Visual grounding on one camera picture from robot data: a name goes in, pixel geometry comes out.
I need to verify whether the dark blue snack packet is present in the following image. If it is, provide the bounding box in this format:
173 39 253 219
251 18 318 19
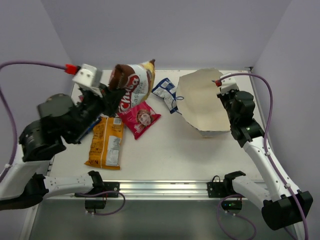
78 117 102 144

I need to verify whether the blue checkered paper bag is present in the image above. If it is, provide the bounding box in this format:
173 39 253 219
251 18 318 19
176 68 230 138

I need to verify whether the orange snack packet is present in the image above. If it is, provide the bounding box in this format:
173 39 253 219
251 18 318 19
84 117 124 170

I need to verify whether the pink snack packet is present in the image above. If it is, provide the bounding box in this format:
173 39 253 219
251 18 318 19
118 101 162 140

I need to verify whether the brown chocolate snack packet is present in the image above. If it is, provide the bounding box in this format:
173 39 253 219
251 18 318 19
108 59 156 113

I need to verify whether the blue white snack packet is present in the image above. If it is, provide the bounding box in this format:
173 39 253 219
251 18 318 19
151 78 178 114

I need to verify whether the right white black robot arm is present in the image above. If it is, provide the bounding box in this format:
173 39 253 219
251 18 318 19
217 90 313 231

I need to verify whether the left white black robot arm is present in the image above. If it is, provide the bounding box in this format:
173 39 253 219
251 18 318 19
0 83 125 211

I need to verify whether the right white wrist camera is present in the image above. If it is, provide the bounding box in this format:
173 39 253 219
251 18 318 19
212 72 239 95

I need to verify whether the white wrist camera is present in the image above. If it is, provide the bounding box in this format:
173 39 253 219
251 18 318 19
212 72 239 95
65 64 103 97

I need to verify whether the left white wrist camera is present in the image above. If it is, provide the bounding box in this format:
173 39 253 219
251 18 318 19
65 64 103 97

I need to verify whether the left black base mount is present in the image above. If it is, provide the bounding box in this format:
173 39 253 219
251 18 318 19
84 181 120 212

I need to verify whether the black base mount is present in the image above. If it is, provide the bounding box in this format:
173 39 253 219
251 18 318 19
206 175 243 213
84 181 120 212

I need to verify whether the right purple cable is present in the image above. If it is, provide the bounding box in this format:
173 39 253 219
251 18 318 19
216 72 311 240

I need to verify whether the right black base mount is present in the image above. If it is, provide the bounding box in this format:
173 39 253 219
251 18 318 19
206 175 243 213

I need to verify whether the aluminium mounting rail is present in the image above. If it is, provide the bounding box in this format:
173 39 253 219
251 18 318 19
32 180 266 201

